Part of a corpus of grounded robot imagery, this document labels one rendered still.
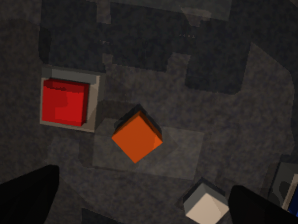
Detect beige cube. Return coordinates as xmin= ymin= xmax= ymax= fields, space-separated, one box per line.
xmin=184 ymin=183 xmax=229 ymax=224

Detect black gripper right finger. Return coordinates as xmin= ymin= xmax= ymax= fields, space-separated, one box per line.
xmin=227 ymin=185 xmax=298 ymax=224

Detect red button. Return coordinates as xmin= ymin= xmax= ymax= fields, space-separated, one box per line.
xmin=39 ymin=65 xmax=106 ymax=132

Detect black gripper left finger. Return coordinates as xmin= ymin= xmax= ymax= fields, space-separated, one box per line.
xmin=0 ymin=164 xmax=60 ymax=224

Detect orange block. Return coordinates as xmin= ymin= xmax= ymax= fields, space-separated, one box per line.
xmin=112 ymin=111 xmax=162 ymax=164

